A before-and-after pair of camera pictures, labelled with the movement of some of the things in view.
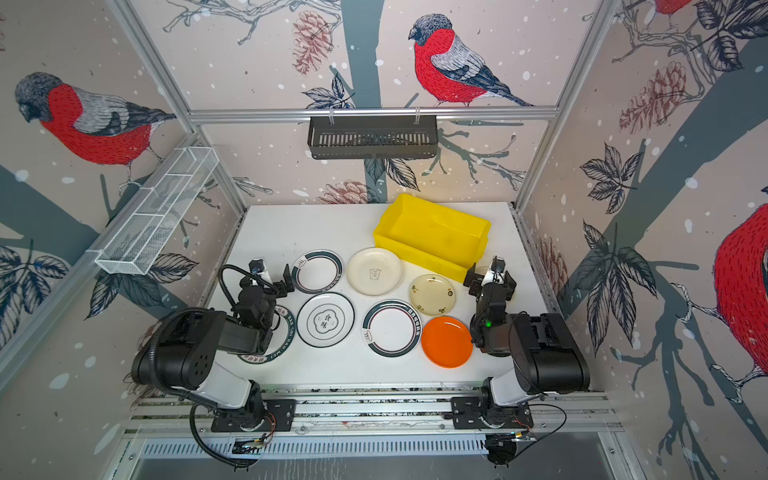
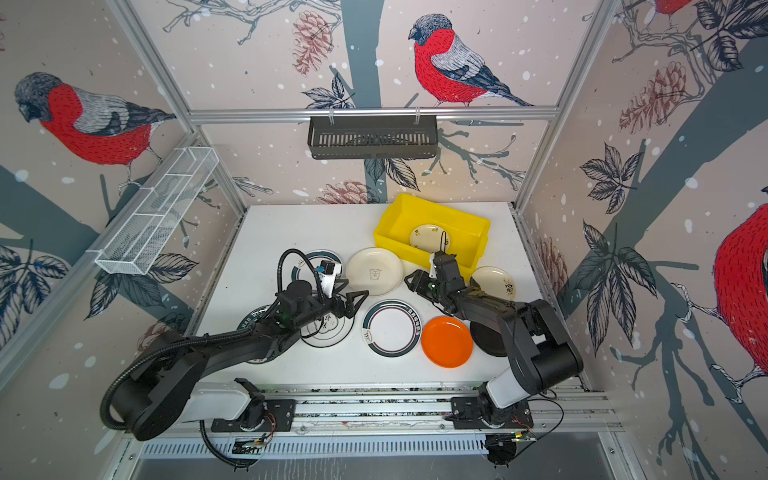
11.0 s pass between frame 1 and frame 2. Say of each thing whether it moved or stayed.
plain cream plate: stayed
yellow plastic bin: stayed
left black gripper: moved
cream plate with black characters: moved
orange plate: stayed
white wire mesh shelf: stayed
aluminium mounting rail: stayed
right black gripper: moved
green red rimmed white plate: stayed
